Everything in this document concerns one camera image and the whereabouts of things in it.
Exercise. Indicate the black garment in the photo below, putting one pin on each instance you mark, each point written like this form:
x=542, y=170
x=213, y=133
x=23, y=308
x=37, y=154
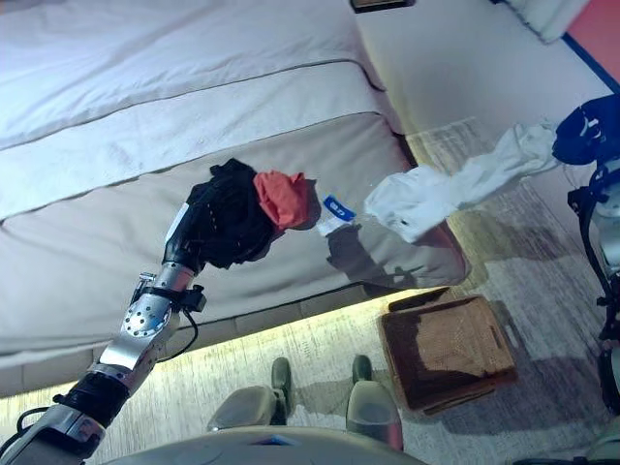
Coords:
x=232, y=218

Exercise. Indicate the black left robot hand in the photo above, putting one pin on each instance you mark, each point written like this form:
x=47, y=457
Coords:
x=186, y=237

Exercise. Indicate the white garment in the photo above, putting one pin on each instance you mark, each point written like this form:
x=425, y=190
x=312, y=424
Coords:
x=436, y=194

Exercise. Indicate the brown wooden nightstand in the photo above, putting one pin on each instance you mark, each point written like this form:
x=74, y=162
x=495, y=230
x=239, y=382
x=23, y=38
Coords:
x=382, y=4

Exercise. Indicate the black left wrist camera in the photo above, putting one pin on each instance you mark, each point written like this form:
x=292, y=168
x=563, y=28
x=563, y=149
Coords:
x=195, y=298

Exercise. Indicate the white curtain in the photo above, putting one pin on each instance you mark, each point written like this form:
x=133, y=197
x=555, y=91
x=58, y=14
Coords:
x=552, y=17

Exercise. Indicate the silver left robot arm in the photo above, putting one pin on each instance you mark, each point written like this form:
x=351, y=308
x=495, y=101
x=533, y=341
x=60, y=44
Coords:
x=145, y=319

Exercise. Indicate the grey robot leg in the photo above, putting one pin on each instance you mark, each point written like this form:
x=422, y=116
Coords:
x=252, y=402
x=370, y=407

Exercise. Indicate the grey right robot leg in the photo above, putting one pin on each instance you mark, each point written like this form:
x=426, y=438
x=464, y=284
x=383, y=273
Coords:
x=370, y=407

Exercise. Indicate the blue white garment tag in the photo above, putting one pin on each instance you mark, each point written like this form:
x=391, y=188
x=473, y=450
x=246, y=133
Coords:
x=336, y=208

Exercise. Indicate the bed with white bedding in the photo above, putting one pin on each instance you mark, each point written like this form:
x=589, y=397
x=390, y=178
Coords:
x=145, y=97

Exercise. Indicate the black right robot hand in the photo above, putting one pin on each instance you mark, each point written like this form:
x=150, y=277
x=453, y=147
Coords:
x=583, y=131

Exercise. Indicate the grey left robot leg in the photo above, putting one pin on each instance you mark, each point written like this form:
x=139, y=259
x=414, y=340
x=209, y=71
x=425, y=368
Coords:
x=252, y=402

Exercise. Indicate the orange red garment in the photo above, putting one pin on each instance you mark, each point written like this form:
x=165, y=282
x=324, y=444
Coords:
x=283, y=198

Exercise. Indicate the brown wicker basket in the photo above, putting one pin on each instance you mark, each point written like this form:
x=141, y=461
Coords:
x=450, y=349

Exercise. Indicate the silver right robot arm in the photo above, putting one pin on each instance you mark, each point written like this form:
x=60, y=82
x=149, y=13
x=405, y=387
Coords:
x=608, y=242

